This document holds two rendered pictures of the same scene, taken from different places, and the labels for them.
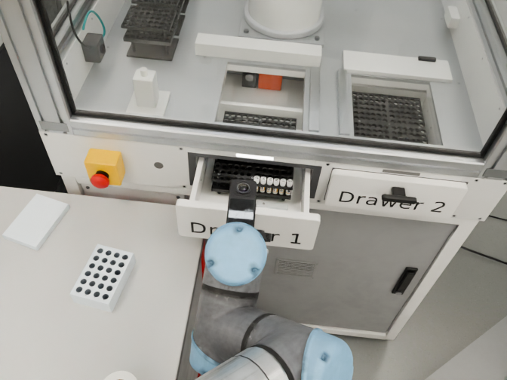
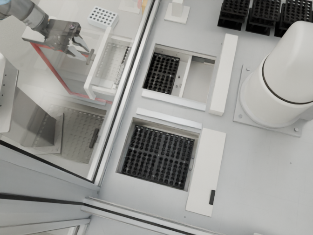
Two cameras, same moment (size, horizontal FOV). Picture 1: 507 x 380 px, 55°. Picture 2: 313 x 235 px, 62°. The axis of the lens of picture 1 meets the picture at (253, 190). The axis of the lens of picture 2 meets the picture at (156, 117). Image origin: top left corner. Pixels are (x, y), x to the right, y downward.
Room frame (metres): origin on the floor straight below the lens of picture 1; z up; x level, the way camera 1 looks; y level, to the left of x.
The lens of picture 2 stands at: (0.94, -0.50, 1.81)
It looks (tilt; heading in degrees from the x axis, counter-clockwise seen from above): 70 degrees down; 104
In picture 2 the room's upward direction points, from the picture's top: 1 degrees counter-clockwise
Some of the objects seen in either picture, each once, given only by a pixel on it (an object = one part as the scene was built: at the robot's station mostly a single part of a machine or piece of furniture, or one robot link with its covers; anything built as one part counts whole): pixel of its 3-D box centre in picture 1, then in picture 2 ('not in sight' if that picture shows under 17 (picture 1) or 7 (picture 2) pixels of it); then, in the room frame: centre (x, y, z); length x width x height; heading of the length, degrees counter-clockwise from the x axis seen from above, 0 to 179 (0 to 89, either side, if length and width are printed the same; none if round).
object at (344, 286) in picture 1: (272, 164); not in sight; (1.18, -0.06, 0.40); 1.03 x 0.95 x 0.80; 88
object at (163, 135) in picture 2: not in sight; (158, 156); (0.89, -0.32, 0.87); 0.22 x 0.18 x 0.06; 178
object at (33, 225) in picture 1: (37, 221); not in sight; (0.61, 0.49, 0.77); 0.13 x 0.09 x 0.02; 164
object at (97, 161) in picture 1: (105, 168); not in sight; (0.70, 0.33, 0.88); 0.07 x 0.05 x 0.07; 88
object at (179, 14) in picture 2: not in sight; (178, 4); (0.84, 0.26, 1.00); 0.09 x 0.08 x 0.10; 178
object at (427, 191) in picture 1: (393, 194); not in sight; (0.69, -0.31, 0.87); 0.29 x 0.02 x 0.11; 88
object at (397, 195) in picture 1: (398, 194); not in sight; (0.67, -0.31, 0.91); 0.07 x 0.04 x 0.01; 88
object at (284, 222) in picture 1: (247, 225); not in sight; (0.58, 0.01, 0.87); 0.29 x 0.02 x 0.11; 88
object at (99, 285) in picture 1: (104, 277); not in sight; (0.48, 0.30, 0.78); 0.12 x 0.08 x 0.04; 169
